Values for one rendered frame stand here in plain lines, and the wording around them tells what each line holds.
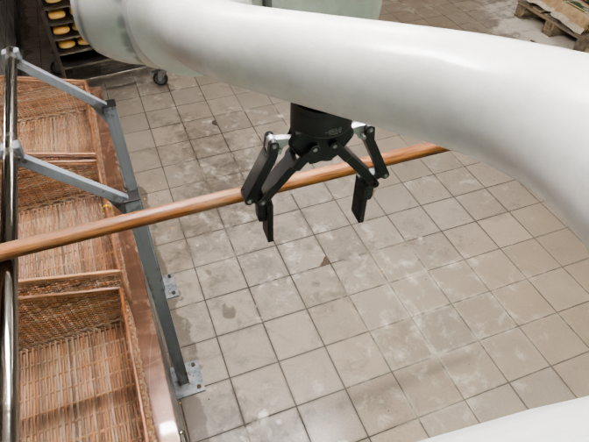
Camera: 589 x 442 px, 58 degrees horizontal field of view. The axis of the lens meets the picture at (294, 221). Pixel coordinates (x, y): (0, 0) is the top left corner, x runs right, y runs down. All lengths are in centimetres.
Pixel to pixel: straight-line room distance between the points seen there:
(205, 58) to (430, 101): 16
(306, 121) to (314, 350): 167
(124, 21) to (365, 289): 203
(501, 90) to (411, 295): 218
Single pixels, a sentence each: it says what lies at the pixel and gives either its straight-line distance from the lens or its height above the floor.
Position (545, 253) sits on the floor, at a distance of 279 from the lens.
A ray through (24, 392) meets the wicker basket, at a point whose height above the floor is 59.
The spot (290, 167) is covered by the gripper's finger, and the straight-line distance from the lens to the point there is 66.
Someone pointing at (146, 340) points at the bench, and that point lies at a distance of 159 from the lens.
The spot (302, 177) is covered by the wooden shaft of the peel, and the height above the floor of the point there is 120.
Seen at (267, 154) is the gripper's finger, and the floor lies 148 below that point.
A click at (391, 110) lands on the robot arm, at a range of 29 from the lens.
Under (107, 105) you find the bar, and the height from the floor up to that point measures 95.
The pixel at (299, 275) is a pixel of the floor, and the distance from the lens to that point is 243.
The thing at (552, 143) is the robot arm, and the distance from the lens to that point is 24.
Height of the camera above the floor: 187
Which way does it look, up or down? 44 degrees down
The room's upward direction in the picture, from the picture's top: straight up
